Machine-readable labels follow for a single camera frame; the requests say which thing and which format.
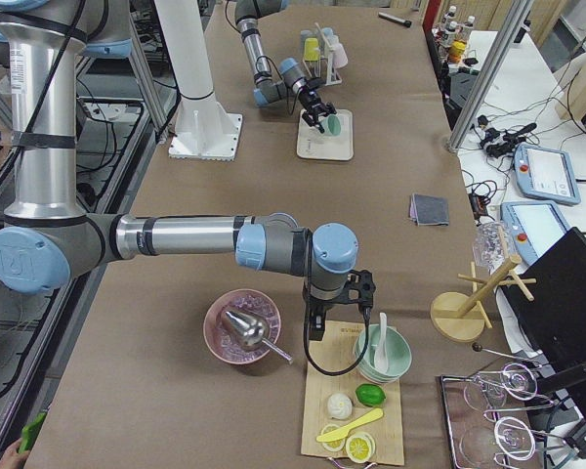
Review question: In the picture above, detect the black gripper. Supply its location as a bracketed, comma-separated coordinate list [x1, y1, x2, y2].
[303, 287, 351, 341]
[297, 87, 335, 133]

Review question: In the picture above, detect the green cup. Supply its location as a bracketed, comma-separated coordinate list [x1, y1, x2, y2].
[323, 114, 342, 137]

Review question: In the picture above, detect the cream rabbit tray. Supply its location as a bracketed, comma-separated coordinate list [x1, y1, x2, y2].
[296, 108, 354, 161]

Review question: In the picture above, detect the pink cup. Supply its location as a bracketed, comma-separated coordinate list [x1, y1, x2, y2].
[331, 42, 349, 69]

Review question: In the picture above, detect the yellow cup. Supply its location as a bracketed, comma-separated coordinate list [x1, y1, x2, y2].
[303, 36, 321, 63]

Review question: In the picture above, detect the cream white cup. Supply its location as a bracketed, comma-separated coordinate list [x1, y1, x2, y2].
[326, 35, 340, 49]

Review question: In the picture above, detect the grey cup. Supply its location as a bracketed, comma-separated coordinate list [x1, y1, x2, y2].
[300, 29, 315, 43]

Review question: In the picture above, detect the metal scoop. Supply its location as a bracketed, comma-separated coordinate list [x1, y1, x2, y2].
[221, 307, 294, 364]

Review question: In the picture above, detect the white ceramic spoon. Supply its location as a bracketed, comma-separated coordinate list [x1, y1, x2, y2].
[373, 312, 389, 374]

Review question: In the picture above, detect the green bowl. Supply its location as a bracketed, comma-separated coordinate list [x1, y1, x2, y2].
[353, 324, 413, 385]

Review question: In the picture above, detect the white steamed bun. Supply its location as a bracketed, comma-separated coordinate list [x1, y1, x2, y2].
[326, 393, 354, 420]

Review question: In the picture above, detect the green lime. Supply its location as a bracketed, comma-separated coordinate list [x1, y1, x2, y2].
[355, 383, 387, 407]

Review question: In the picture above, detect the pink bowl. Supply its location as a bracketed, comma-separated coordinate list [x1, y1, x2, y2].
[203, 289, 281, 364]

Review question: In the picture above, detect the wooden cutting board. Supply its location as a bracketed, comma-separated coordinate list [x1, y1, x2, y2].
[301, 320, 405, 466]

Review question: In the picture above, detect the yellow plastic knife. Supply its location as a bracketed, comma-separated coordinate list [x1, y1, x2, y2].
[315, 408, 384, 443]

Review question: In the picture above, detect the lemon slice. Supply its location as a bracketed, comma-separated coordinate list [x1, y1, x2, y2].
[345, 432, 376, 464]
[319, 423, 346, 453]

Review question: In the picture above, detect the purple cloth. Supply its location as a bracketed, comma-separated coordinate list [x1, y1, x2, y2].
[409, 194, 417, 222]

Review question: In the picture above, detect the wooden stand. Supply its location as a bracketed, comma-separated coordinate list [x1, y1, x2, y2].
[430, 226, 537, 343]

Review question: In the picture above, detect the grey cloth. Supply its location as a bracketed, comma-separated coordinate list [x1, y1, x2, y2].
[414, 193, 449, 226]

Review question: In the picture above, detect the clear glass mug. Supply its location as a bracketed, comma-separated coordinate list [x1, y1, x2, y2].
[473, 222, 516, 271]

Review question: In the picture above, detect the metal wine glass rack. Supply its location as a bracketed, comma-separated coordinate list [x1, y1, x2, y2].
[463, 353, 586, 461]

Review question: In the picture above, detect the blue teach pendant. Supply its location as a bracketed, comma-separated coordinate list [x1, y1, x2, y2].
[501, 200, 570, 266]
[514, 143, 581, 206]

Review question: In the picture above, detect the black computer monitor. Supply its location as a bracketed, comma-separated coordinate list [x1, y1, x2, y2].
[502, 228, 586, 419]

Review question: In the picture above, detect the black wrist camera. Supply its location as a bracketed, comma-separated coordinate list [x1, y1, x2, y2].
[342, 270, 376, 311]
[306, 77, 324, 90]

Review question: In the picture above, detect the white wire cup rack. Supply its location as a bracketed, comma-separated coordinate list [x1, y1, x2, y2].
[300, 22, 343, 86]

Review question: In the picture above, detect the black camera cable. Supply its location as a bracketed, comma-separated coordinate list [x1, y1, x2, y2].
[300, 229, 372, 378]
[253, 54, 299, 118]

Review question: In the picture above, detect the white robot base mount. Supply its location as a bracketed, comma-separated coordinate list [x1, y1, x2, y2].
[154, 0, 242, 161]

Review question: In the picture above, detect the aluminium frame post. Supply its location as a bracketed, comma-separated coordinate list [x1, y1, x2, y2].
[447, 0, 533, 153]

